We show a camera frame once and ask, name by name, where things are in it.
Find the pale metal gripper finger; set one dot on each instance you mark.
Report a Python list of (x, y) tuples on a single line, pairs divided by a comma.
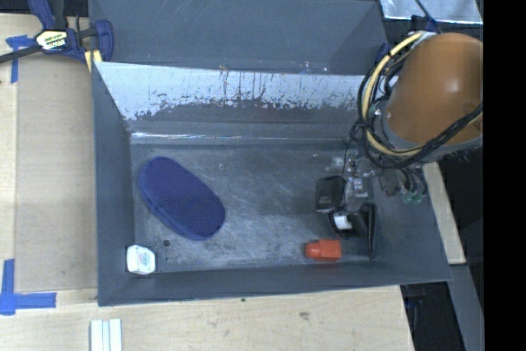
[(349, 195), (361, 197)]

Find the black sunglasses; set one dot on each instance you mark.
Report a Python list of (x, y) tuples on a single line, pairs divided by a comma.
[(328, 195)]

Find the orange-red small bottle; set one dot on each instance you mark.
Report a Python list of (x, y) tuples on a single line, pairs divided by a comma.
[(324, 250)]

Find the grey metal bin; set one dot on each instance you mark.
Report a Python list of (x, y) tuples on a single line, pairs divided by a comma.
[(255, 193)]

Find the blue oval case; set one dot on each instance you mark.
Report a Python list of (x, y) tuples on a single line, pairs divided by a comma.
[(181, 197)]

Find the small white box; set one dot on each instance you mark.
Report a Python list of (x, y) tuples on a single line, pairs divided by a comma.
[(140, 259)]

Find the pale wood board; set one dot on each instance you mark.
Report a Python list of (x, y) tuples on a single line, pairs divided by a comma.
[(53, 176)]

